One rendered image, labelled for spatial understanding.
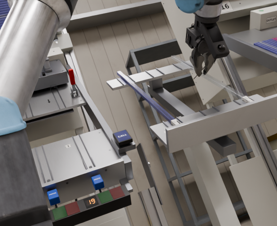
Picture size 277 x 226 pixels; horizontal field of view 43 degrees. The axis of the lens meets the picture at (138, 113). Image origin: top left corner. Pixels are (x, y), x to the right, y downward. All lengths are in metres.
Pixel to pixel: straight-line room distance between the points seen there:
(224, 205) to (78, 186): 0.44
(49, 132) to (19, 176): 1.24
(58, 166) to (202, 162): 0.42
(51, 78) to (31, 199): 1.01
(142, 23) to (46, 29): 4.62
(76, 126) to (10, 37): 1.04
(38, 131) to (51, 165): 0.62
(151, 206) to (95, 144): 0.24
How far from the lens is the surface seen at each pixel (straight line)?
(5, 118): 0.37
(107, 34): 5.04
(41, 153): 1.04
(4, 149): 0.36
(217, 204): 1.09
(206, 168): 1.09
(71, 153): 1.01
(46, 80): 1.34
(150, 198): 0.95
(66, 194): 0.93
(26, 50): 0.59
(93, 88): 4.69
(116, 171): 0.93
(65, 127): 1.60
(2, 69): 0.57
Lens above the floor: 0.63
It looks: 13 degrees up
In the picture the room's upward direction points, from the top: 20 degrees counter-clockwise
